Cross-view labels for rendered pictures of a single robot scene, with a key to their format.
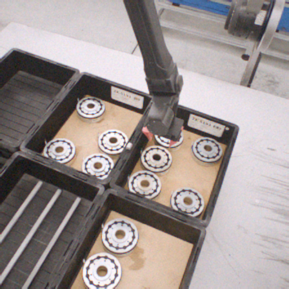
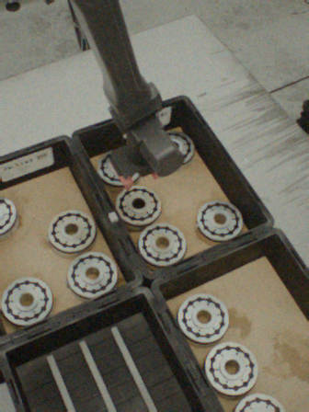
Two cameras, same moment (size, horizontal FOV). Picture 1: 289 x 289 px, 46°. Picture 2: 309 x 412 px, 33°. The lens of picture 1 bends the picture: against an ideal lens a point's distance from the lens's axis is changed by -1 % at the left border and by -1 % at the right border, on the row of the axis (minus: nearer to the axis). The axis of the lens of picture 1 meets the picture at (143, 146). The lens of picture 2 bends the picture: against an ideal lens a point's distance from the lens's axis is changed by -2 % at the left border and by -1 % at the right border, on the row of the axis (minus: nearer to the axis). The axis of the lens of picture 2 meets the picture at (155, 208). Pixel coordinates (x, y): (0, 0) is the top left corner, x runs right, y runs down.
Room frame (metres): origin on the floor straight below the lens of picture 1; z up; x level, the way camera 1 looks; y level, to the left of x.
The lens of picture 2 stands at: (0.21, 0.38, 1.84)
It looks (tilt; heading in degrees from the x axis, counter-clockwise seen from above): 58 degrees down; 312
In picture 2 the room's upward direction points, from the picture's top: 6 degrees clockwise
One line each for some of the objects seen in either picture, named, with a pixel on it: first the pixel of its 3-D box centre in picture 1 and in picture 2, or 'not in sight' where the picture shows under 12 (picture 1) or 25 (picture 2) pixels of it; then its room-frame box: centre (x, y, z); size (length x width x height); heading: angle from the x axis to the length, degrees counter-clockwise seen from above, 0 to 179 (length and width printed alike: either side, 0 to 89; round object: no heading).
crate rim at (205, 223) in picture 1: (179, 155); (168, 178); (0.63, -0.11, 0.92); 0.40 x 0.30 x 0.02; 163
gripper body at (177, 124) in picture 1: (164, 117); (142, 148); (0.65, -0.05, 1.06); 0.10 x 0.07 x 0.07; 75
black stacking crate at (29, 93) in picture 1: (18, 104); not in sight; (0.80, 0.46, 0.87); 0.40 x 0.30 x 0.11; 163
